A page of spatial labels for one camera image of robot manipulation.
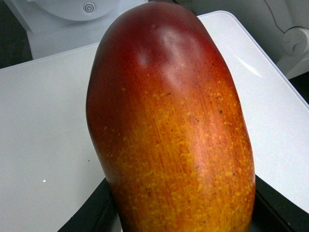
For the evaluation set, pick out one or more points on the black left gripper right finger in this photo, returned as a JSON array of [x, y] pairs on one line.
[[275, 213]]

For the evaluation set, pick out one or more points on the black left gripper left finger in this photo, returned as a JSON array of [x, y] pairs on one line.
[[97, 214]]

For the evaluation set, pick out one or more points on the dark red yellow mango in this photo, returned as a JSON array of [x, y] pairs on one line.
[[166, 122]]

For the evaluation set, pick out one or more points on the white checkout scale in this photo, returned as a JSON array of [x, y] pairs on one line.
[[48, 166]]

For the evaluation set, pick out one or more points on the black checkout counter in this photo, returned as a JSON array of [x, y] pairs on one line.
[[14, 46]]

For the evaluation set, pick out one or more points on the white blue label printer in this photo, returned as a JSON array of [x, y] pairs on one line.
[[281, 28]]

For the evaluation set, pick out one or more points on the white receipt printer terminal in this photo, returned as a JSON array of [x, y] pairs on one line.
[[56, 26]]

